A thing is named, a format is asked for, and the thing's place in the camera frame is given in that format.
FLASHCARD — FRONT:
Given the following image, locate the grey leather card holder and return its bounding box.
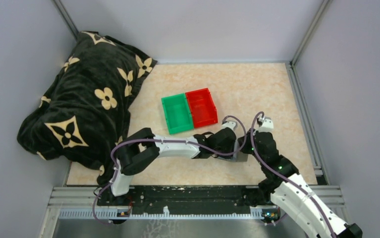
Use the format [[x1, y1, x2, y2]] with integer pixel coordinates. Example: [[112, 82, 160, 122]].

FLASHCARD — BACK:
[[218, 151, 248, 163]]

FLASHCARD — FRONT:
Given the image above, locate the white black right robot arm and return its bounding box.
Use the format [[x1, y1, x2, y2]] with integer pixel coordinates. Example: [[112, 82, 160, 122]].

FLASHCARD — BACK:
[[243, 129, 363, 238]]

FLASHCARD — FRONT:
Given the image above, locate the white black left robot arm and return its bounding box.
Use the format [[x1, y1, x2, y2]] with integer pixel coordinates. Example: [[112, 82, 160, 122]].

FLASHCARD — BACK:
[[109, 127, 240, 205]]

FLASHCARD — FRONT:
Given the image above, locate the red plastic bin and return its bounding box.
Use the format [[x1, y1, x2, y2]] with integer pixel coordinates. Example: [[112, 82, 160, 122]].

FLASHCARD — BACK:
[[185, 88, 218, 128]]

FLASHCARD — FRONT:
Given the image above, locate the green plastic bin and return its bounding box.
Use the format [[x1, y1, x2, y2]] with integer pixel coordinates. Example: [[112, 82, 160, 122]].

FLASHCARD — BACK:
[[161, 93, 194, 134]]

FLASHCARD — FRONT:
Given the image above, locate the black floral plush blanket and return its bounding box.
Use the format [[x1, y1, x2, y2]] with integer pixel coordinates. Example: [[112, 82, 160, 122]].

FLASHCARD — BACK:
[[17, 31, 157, 185]]

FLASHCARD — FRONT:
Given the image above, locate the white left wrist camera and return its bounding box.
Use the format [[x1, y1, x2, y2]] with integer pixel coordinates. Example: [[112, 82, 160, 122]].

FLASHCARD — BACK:
[[221, 120, 238, 131]]

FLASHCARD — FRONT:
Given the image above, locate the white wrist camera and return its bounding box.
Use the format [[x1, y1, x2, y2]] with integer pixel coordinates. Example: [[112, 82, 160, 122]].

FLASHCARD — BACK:
[[221, 120, 238, 131], [257, 117, 274, 133]]

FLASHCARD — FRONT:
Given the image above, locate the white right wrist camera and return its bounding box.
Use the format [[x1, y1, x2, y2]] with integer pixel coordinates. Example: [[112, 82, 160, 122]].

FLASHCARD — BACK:
[[257, 117, 274, 133]]

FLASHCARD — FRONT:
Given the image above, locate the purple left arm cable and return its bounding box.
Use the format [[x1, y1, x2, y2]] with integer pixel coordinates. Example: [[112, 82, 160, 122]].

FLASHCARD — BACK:
[[92, 115, 248, 227]]

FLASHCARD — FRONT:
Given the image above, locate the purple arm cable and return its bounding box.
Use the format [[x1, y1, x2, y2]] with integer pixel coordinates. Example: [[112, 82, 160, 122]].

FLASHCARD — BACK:
[[250, 111, 338, 238], [92, 115, 248, 227]]

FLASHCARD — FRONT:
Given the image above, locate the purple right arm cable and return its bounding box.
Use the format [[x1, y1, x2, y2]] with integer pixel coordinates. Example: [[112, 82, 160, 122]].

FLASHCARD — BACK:
[[250, 111, 338, 238]]

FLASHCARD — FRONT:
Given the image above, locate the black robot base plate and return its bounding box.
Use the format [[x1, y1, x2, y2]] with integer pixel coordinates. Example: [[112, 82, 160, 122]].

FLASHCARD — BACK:
[[97, 185, 271, 215]]

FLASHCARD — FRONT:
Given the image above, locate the slotted grey cable duct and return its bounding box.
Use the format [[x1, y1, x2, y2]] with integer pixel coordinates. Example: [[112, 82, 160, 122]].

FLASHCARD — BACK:
[[58, 207, 279, 222]]

